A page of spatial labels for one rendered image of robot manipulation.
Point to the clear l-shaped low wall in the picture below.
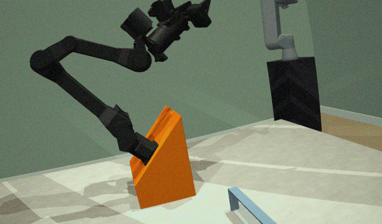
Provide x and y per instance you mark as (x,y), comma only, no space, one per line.
(241,212)

